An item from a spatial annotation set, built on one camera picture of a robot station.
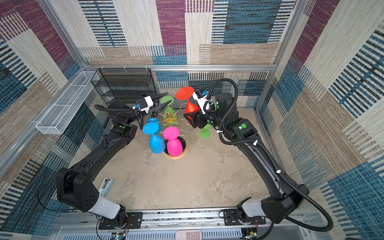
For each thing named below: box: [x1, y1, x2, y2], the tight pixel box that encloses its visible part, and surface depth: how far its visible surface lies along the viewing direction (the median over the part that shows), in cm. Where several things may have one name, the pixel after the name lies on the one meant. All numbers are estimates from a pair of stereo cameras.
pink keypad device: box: [175, 230, 202, 240], surface depth 70 cm
